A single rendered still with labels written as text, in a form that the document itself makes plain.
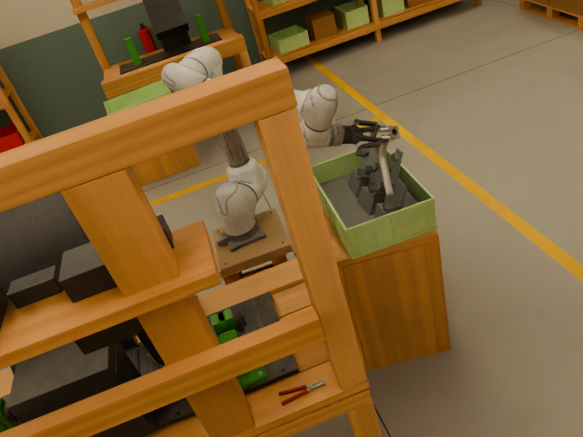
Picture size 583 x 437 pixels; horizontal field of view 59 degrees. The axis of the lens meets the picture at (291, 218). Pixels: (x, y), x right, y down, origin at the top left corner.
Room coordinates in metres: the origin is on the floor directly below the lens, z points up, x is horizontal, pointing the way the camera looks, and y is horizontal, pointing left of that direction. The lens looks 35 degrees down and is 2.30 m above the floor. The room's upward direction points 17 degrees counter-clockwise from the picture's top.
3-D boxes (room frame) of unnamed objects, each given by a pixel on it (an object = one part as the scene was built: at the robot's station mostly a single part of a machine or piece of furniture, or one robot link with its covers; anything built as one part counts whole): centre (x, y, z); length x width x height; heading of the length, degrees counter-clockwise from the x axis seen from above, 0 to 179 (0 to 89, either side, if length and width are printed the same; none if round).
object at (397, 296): (2.08, -0.36, 0.39); 0.68 x 0.52 x 0.79; 176
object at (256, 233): (2.02, 0.26, 0.91); 0.22 x 0.18 x 0.06; 100
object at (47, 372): (1.15, 0.79, 1.07); 0.30 x 0.18 x 0.34; 97
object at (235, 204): (2.04, 0.24, 1.05); 0.18 x 0.16 x 0.22; 153
